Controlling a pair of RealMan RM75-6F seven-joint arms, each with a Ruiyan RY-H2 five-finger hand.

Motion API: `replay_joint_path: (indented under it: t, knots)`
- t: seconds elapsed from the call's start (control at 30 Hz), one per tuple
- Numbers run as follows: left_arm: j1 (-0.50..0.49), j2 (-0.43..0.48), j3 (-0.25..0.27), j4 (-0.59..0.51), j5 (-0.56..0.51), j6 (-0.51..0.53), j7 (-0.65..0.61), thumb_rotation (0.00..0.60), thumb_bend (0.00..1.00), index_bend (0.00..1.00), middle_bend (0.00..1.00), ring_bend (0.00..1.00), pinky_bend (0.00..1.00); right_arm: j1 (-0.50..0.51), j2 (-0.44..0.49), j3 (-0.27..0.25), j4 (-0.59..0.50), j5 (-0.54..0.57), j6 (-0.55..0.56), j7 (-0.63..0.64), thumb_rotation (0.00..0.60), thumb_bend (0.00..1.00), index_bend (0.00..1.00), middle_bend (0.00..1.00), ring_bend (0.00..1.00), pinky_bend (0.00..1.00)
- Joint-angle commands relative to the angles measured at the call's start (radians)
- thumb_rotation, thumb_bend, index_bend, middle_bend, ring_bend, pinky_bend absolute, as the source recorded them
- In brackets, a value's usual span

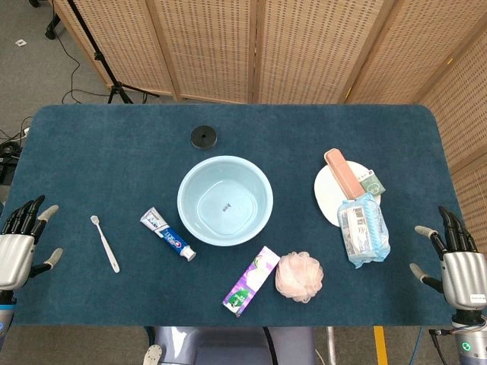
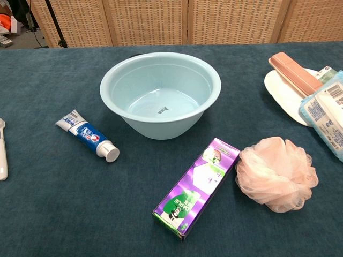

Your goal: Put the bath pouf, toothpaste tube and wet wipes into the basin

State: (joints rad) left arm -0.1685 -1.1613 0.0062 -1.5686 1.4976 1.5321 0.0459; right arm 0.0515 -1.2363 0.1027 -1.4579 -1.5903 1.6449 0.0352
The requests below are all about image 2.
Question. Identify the blue white toothpaste tube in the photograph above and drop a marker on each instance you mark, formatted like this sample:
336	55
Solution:
85	135

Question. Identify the pink mesh bath sponge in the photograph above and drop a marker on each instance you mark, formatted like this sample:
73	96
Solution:
276	174

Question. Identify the blue plastic package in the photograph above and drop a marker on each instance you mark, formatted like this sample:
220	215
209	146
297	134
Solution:
325	117

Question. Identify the light blue plastic bowl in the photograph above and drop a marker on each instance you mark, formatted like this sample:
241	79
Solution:
160	125

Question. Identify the purple green cardboard box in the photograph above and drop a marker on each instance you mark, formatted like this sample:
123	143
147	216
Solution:
193	192

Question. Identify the wicker folding screen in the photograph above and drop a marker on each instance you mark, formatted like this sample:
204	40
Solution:
150	21

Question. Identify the white round plate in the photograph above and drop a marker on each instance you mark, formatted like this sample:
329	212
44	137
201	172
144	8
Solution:
281	96

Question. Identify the dark blue table mat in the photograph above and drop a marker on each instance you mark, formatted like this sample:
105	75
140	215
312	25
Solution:
67	200

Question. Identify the pink toothbrush travel case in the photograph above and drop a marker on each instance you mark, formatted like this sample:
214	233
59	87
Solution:
294	72

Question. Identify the black tripod stand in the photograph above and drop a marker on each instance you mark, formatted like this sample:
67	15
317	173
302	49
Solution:
55	21

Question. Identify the small green white packet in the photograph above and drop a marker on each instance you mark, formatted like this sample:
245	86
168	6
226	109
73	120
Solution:
327	73

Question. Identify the white toothbrush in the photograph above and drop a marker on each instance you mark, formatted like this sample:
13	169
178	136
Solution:
2	158

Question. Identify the orange cloth item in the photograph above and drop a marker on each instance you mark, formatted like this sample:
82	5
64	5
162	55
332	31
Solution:
4	24

